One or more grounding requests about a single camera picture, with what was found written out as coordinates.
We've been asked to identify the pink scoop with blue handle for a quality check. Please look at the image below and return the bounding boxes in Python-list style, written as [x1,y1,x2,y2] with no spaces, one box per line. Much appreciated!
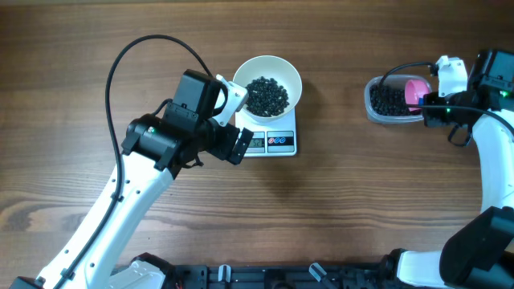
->
[405,79,431,113]

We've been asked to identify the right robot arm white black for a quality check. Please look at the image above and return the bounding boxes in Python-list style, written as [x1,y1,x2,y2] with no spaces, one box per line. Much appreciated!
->
[365,49,513,288]

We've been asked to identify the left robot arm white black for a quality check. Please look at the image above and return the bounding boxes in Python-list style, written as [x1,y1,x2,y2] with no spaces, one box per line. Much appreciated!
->
[11,70,253,288]

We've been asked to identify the white digital kitchen scale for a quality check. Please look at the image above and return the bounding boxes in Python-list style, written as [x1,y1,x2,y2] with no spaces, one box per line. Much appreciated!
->
[235,108,297,158]

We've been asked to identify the black beans in bowl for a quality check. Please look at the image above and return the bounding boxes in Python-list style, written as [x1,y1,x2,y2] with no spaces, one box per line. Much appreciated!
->
[246,76,289,117]

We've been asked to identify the white round bowl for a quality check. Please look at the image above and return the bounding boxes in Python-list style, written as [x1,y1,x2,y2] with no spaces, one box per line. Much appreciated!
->
[233,55,303,117]

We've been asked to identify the clear plastic food container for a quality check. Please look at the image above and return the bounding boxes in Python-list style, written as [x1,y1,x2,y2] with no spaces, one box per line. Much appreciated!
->
[364,75,431,124]

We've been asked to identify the black beans pile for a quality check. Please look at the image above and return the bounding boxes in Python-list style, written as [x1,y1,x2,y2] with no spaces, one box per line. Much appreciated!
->
[369,84,412,116]

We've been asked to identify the left black camera cable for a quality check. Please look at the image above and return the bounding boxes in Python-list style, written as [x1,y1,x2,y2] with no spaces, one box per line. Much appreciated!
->
[51,34,214,289]

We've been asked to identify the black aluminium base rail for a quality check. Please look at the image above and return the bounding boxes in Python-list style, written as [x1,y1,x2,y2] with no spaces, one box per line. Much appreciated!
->
[163,263,402,289]

